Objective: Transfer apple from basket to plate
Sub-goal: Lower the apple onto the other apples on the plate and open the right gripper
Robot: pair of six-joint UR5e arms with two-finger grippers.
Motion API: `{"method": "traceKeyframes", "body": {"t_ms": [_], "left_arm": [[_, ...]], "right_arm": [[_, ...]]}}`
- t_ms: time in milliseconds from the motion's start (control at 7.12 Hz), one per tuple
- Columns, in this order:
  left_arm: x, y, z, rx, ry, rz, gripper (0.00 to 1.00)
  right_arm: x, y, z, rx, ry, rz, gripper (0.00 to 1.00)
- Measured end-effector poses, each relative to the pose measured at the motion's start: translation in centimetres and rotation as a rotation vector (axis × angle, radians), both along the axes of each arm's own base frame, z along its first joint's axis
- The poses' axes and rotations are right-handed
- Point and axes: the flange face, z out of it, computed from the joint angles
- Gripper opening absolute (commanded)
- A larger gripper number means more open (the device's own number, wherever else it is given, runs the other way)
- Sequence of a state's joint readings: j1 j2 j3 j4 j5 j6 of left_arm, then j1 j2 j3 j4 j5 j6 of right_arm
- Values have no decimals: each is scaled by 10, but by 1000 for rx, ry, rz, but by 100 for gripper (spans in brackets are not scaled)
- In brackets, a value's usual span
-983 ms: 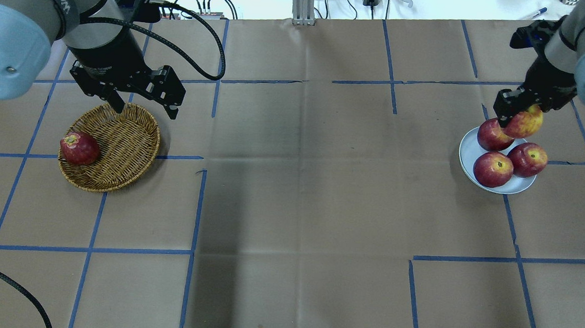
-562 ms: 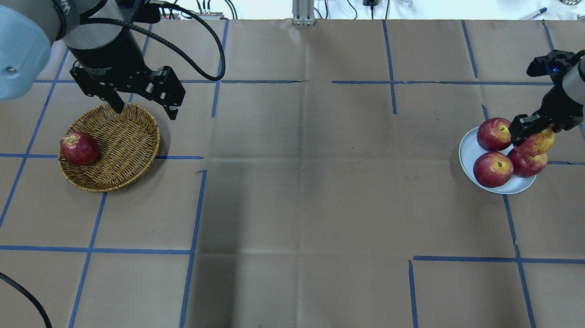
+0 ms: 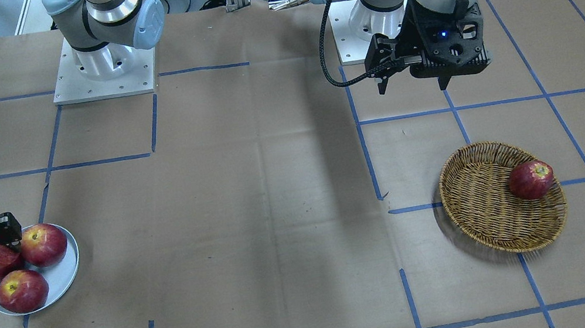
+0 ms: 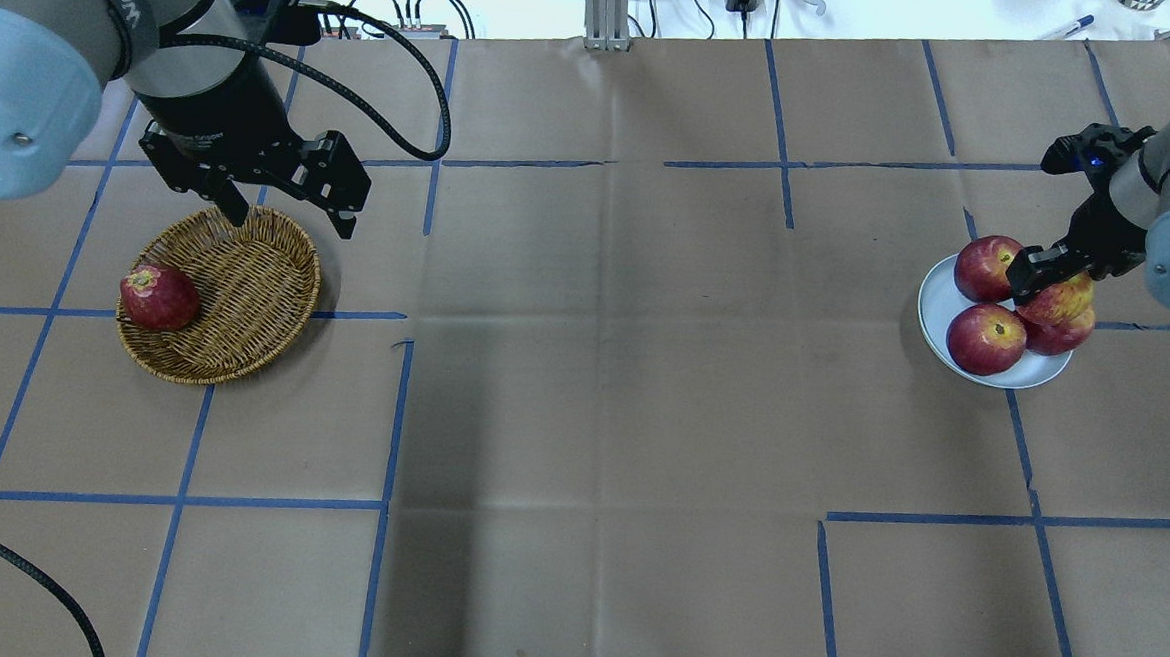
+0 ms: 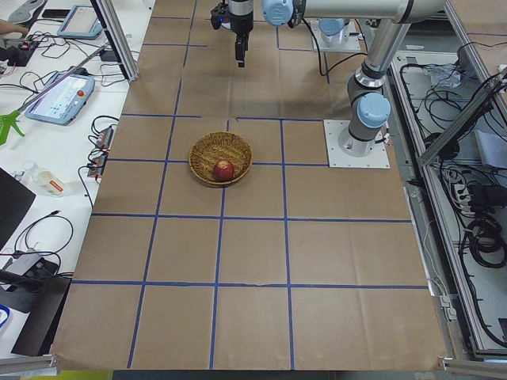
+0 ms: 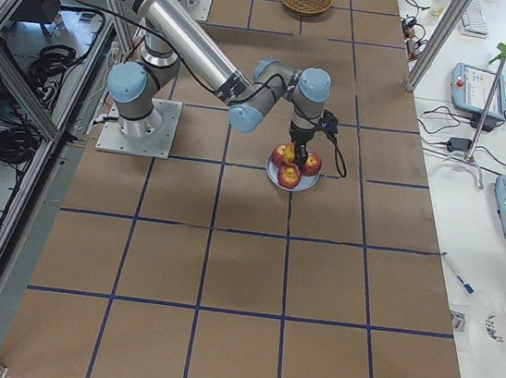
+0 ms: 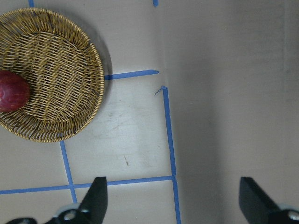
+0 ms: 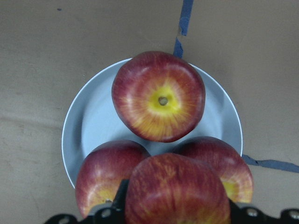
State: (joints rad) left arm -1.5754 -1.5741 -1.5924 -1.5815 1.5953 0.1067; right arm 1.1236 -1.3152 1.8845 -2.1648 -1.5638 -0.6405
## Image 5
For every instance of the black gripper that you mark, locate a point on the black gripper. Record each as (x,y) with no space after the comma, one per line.
(242,21)

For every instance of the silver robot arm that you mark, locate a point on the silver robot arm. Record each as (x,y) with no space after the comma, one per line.
(370,109)
(242,23)

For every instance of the woven wicker basket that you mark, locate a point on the woven wicker basket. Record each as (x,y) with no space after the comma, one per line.
(220,145)

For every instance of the dark red apple in basket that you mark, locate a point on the dark red apple in basket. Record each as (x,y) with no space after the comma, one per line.
(223,170)

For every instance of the blue teach pendant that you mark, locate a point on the blue teach pendant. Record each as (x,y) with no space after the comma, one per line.
(82,23)
(64,101)

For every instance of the green-tipped metal pole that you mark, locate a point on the green-tipped metal pole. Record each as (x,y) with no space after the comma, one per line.
(9,121)

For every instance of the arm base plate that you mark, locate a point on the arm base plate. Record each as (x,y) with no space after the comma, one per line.
(344,152)
(335,36)

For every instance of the aluminium frame post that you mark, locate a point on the aluminium frame post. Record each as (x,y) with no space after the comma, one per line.
(110,23)

